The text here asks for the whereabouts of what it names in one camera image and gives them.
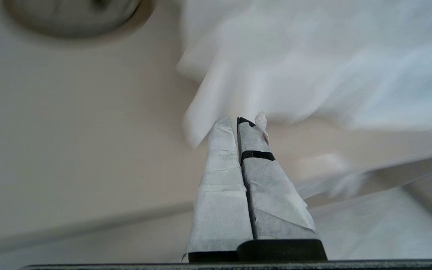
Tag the white cloth cover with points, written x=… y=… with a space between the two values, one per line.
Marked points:
x=313 y=56

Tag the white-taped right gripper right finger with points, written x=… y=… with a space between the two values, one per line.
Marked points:
x=272 y=202

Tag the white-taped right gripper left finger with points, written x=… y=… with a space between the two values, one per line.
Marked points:
x=221 y=202

